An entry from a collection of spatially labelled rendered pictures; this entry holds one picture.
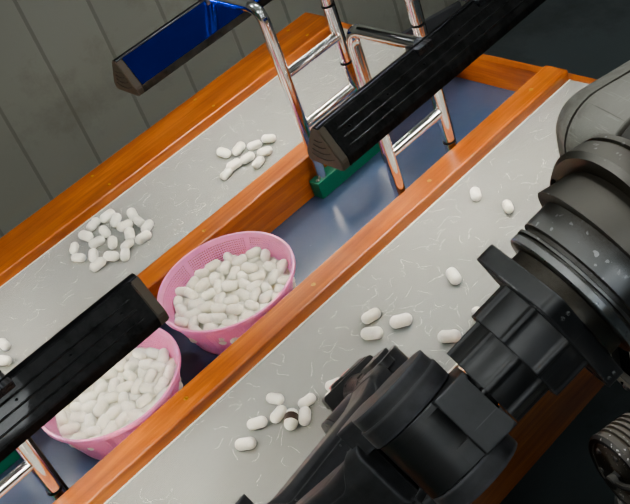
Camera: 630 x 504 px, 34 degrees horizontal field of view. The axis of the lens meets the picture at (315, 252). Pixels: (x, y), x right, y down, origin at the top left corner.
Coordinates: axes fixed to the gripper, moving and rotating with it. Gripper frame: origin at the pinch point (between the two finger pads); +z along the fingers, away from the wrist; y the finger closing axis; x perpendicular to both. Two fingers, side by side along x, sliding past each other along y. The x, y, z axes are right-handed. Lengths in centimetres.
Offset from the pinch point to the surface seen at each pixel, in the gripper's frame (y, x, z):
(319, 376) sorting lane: -2.2, -3.5, 7.2
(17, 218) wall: -21, -83, 198
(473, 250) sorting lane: -37.6, -1.3, 5.1
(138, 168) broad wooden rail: -22, -55, 69
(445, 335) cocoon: -18.5, 3.8, -4.6
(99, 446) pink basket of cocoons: 29.0, -17.6, 24.4
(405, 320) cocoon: -17.9, -1.2, 2.0
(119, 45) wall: -75, -102, 164
